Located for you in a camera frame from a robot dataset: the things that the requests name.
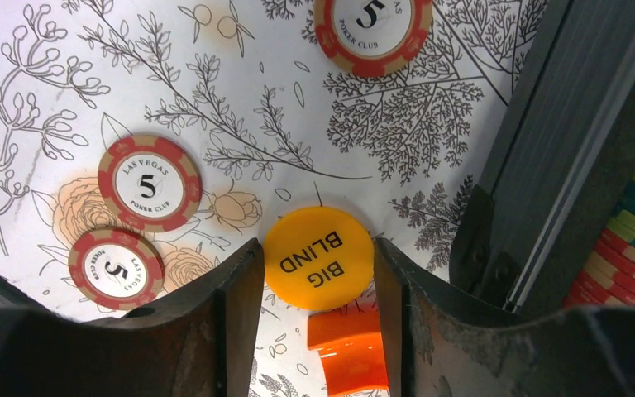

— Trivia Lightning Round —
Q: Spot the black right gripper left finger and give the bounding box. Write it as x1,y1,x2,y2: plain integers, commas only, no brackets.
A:
0,238,264,396

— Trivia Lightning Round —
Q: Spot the black poker set case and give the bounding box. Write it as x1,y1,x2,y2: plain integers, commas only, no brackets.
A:
449,1,635,316

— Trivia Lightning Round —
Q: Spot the floral table mat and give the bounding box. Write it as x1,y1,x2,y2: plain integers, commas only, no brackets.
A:
0,1,549,322

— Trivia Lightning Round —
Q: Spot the red yellow chip row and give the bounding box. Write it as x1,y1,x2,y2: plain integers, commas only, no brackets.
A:
563,228,635,307

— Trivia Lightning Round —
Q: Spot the orange curved toy block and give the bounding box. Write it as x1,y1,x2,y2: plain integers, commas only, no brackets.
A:
307,310,389,396

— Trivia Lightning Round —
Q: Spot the yellow big blind button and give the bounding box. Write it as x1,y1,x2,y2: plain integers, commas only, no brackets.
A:
262,207,375,311

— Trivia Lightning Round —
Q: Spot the red poker chip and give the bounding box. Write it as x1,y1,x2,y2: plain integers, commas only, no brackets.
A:
68,227,165,311
313,0,433,78
97,134,203,233

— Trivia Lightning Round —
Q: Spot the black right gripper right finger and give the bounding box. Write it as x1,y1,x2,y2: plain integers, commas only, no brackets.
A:
374,238,635,396

